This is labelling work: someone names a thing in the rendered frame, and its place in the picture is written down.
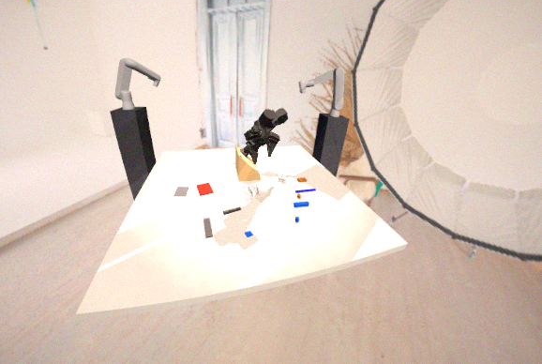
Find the red flat rectangular plate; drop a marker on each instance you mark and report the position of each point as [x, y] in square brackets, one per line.
[204, 189]

